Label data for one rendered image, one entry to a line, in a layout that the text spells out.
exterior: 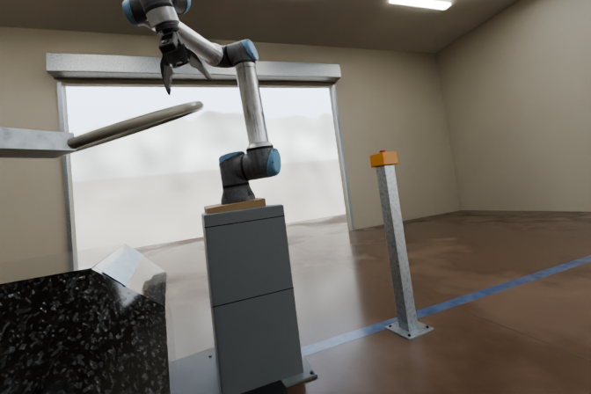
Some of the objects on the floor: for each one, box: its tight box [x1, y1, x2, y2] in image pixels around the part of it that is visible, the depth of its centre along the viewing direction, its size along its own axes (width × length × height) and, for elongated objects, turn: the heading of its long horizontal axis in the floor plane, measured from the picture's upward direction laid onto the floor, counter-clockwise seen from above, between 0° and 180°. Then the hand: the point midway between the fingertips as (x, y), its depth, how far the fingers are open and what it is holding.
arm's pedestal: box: [201, 204, 317, 394], centre depth 160 cm, size 50×50×85 cm
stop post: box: [369, 151, 434, 340], centre depth 181 cm, size 20×20×109 cm
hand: (190, 88), depth 98 cm, fingers open, 14 cm apart
